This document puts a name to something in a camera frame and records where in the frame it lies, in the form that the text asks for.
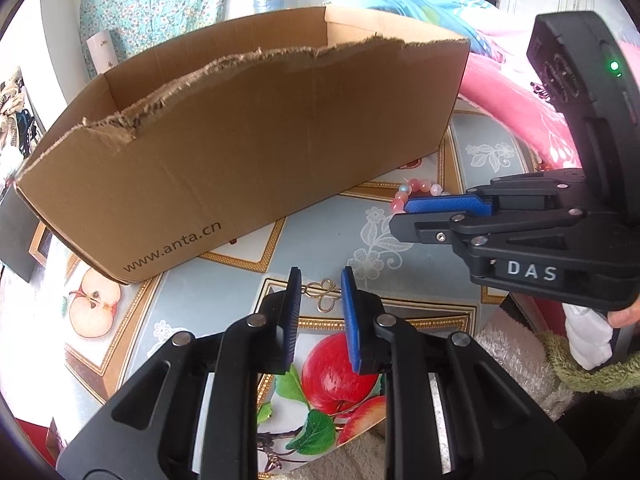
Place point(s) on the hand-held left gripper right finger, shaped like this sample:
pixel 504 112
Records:
pixel 352 325

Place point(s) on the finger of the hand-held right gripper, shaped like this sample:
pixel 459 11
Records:
pixel 445 205
pixel 425 230

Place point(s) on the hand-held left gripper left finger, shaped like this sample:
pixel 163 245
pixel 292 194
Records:
pixel 292 320

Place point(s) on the gold outline charm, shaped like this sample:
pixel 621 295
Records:
pixel 322 296

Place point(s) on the brown cardboard box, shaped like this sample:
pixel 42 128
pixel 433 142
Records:
pixel 250 160

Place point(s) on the person's right hand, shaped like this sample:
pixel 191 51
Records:
pixel 625 317

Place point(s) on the fruit print tablecloth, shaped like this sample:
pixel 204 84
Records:
pixel 320 230

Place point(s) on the pink blanket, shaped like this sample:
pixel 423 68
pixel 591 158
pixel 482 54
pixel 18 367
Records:
pixel 500 95

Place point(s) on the grey low table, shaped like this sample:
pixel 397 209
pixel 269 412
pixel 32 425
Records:
pixel 20 240

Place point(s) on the pile of clothes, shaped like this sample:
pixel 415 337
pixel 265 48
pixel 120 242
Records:
pixel 15 110

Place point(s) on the floral curtain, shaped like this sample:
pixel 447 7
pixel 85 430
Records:
pixel 150 0

